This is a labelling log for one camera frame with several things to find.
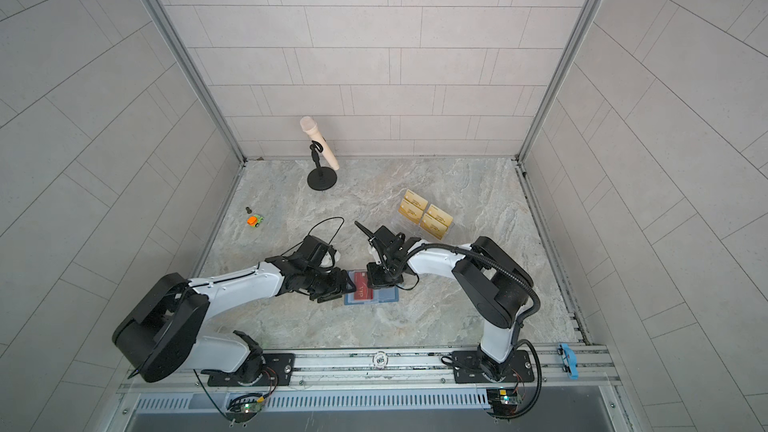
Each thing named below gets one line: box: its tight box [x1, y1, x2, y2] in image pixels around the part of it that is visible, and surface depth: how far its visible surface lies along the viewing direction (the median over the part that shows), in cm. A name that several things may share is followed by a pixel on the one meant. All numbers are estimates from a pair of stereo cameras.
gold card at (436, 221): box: [420, 203, 454, 240], surface depth 91 cm
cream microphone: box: [300, 116, 339, 171], surface depth 93 cm
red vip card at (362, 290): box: [354, 271, 374, 300], surface depth 84 cm
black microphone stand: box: [307, 140, 337, 191], surface depth 111 cm
